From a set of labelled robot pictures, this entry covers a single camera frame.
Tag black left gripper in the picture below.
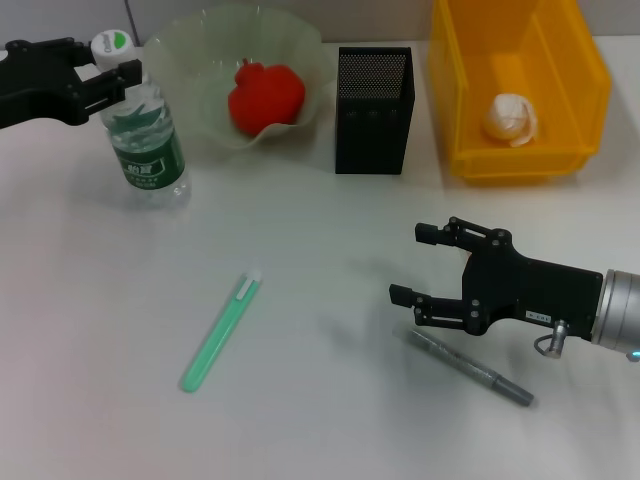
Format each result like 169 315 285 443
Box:
0 37 145 130

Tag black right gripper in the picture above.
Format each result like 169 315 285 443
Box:
388 215 605 342

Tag clear water bottle green label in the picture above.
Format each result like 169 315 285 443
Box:
89 29 193 209

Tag white garlic bulb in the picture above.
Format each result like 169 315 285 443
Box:
481 92 541 150

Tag green pen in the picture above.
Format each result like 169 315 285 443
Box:
179 268 265 395

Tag grey marker pen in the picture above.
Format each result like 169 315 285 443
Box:
394 324 535 409

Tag black mesh pen holder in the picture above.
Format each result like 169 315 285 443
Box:
334 46 417 175

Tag pale green glass bowl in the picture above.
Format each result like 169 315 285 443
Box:
143 4 335 164

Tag yellow plastic bin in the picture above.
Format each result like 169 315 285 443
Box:
428 0 614 187

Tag right gripper cable with plugs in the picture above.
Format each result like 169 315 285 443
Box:
533 319 640 360

